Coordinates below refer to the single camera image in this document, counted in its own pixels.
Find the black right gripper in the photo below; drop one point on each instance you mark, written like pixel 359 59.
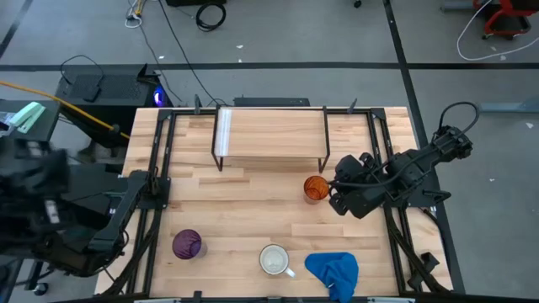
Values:
pixel 372 189

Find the orange ribbed plastic cup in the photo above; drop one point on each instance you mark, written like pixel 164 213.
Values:
pixel 316 188

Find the white enamel mug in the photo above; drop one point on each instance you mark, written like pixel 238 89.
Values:
pixel 273 260

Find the purple ribbed plastic cup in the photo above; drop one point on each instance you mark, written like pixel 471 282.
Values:
pixel 187 244

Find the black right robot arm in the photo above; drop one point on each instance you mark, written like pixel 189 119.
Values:
pixel 425 162

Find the blue cloth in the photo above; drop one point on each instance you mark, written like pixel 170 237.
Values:
pixel 332 269

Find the black power strip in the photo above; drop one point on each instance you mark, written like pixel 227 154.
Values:
pixel 269 102

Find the red chair base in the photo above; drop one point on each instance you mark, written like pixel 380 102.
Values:
pixel 505 30

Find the black computer tower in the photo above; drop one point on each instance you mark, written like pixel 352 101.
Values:
pixel 118 86

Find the black low stand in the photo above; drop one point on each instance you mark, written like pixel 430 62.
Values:
pixel 92 181

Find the black desk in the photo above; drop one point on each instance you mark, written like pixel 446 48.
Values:
pixel 42 130

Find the mint green stapler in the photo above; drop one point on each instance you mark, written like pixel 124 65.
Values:
pixel 27 115

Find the wooden shelf black metal frame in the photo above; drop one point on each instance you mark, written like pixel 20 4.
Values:
pixel 273 134

